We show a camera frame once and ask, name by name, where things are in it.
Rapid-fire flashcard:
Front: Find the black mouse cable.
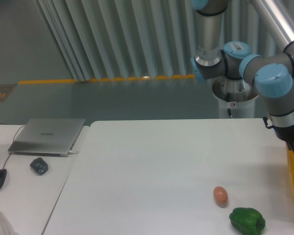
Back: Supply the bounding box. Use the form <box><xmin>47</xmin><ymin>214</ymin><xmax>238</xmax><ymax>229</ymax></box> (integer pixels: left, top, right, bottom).
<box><xmin>0</xmin><ymin>123</ymin><xmax>26</xmax><ymax>171</ymax></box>

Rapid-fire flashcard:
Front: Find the black plastic part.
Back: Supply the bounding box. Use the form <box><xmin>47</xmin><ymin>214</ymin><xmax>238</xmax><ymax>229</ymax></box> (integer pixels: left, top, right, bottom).
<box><xmin>30</xmin><ymin>157</ymin><xmax>49</xmax><ymax>175</ymax></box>

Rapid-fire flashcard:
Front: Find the green bell pepper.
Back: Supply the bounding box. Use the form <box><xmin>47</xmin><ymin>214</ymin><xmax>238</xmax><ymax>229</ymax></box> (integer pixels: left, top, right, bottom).
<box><xmin>229</xmin><ymin>208</ymin><xmax>266</xmax><ymax>235</ymax></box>

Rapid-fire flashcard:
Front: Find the brown egg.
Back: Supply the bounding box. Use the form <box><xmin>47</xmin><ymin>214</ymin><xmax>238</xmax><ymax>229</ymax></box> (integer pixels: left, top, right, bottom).
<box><xmin>213</xmin><ymin>186</ymin><xmax>228</xmax><ymax>204</ymax></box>

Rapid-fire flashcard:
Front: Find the grey folding partition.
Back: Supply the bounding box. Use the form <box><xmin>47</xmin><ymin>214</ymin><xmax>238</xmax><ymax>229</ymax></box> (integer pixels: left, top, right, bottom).
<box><xmin>35</xmin><ymin>0</ymin><xmax>294</xmax><ymax>82</ymax></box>

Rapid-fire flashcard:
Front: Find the silver laptop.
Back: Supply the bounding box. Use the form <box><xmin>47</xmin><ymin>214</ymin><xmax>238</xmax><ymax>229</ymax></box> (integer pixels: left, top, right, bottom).
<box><xmin>8</xmin><ymin>118</ymin><xmax>85</xmax><ymax>157</ymax></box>

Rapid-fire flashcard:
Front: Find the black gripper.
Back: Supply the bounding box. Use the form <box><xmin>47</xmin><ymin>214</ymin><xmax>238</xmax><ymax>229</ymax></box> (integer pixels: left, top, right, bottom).
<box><xmin>274</xmin><ymin>117</ymin><xmax>294</xmax><ymax>155</ymax></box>

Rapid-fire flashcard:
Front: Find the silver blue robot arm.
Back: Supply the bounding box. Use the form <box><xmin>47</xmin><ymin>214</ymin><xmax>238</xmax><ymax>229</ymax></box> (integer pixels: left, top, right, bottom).
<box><xmin>191</xmin><ymin>0</ymin><xmax>294</xmax><ymax>152</ymax></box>

